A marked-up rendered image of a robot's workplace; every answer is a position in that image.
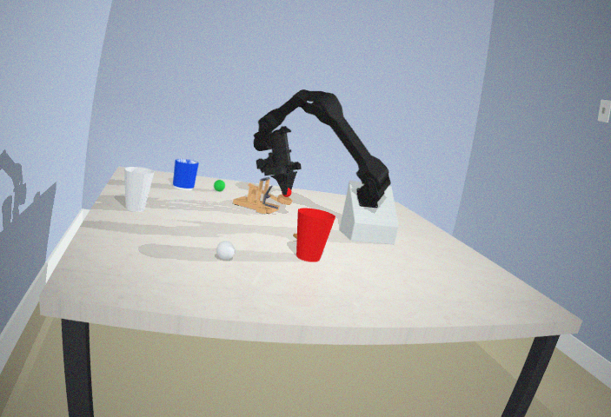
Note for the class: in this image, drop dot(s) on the white ball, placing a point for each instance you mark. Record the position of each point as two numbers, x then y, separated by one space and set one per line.
225 250

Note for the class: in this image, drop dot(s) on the red plastic cup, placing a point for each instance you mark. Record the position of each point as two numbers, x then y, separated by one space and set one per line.
313 228

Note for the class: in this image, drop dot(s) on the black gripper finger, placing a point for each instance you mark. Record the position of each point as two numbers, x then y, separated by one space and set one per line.
292 176
283 181

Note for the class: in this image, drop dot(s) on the grey paper cup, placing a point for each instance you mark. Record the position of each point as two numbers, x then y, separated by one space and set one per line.
137 183

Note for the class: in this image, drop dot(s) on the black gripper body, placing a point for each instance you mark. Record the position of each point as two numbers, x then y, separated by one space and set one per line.
282 162

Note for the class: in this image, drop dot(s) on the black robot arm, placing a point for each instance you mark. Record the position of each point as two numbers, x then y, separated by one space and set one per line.
327 108

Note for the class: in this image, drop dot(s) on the green ball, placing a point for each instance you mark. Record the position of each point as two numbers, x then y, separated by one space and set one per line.
219 185

